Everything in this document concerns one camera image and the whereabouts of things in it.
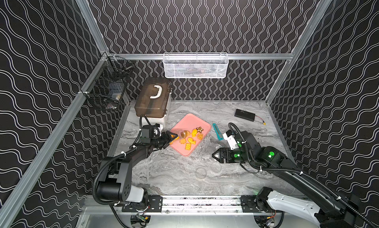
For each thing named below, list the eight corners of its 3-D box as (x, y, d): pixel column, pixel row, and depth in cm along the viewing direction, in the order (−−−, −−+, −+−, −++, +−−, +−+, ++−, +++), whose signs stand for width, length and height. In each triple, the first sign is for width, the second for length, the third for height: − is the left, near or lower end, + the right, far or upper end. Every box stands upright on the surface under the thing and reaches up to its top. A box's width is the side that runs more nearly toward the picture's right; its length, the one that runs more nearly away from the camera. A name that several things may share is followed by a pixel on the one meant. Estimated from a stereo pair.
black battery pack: (234, 116, 114) (234, 113, 111) (235, 110, 117) (236, 108, 115) (253, 122, 110) (254, 119, 108) (254, 116, 114) (255, 114, 111)
